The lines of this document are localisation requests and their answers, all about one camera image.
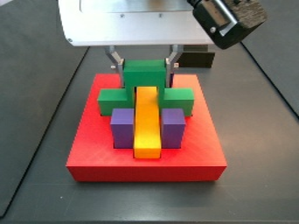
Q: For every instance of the blue block right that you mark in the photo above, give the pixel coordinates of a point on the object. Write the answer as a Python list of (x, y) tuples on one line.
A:
[(172, 80)]

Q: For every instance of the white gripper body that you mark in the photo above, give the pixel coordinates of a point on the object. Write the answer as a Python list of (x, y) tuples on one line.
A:
[(130, 22)]

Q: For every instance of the green bridge-shaped object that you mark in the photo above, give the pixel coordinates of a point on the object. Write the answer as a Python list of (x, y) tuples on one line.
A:
[(145, 73)]

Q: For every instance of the purple block left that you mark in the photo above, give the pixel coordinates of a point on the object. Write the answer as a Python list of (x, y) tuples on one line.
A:
[(124, 127)]

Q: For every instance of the red base board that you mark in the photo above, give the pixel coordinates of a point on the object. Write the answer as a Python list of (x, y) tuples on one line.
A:
[(96, 161)]

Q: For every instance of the yellow long bar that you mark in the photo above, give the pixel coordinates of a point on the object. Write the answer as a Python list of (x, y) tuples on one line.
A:
[(148, 144)]

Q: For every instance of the purple block right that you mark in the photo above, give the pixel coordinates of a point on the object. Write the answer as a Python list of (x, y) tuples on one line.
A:
[(173, 128)]

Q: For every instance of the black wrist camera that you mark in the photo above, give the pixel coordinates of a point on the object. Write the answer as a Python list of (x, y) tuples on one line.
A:
[(229, 20)]

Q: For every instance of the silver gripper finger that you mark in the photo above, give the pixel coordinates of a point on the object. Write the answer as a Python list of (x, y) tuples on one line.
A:
[(177, 51), (118, 62)]

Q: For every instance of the black fixture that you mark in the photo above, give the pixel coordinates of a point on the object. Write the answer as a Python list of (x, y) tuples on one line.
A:
[(197, 56)]

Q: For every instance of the purple block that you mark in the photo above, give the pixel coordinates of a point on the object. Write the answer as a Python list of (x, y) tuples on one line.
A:
[(173, 128), (124, 127)]

